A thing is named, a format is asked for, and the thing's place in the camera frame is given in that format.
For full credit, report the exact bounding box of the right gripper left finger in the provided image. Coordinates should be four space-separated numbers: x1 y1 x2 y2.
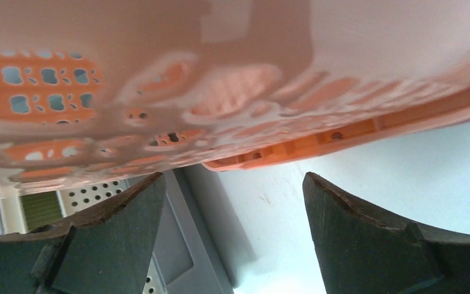
0 173 166 293

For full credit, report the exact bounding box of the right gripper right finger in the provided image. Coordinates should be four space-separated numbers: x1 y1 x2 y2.
302 172 470 293

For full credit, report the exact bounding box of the pink perforated plastic basket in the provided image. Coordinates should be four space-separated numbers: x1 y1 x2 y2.
0 1 470 197

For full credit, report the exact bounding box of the cream perforated plastic basket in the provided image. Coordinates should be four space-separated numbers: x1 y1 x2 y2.
0 178 157 294

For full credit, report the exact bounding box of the green perforated waste bin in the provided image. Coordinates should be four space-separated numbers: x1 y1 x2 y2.
20 191 62 231

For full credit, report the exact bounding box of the grey plastic storage bin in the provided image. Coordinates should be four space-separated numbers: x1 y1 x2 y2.
143 168 256 293

